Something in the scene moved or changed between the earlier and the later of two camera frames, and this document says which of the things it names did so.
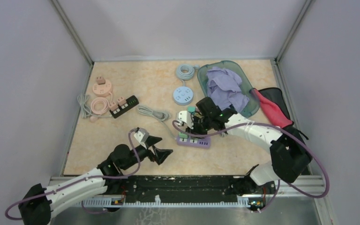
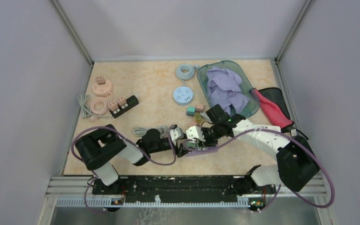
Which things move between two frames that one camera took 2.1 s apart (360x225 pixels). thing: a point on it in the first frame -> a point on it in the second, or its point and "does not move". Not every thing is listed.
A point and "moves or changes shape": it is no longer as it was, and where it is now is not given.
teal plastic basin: (254, 103) does not move
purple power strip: (198, 142) -> (201, 151)
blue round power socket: (183, 95) does not move
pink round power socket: (103, 90) does not move
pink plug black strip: (113, 106) does not move
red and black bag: (274, 107) does not move
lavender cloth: (224, 87) does not move
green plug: (182, 135) moves or changes shape
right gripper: (195, 130) -> (207, 143)
